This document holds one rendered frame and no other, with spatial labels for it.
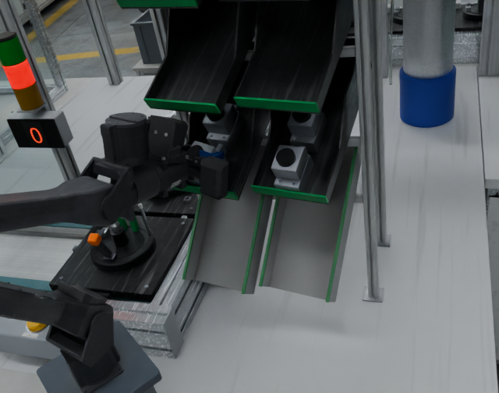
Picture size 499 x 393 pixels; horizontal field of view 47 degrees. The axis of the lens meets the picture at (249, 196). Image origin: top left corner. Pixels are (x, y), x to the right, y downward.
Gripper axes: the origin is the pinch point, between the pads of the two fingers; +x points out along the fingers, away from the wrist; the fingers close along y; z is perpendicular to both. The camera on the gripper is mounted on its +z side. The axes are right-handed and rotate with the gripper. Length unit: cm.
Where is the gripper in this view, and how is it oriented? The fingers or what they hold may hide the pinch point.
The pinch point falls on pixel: (199, 156)
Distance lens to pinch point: 94.9
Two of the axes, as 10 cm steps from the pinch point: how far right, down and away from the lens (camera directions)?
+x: 5.8, -3.3, 7.4
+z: 0.5, -9.0, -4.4
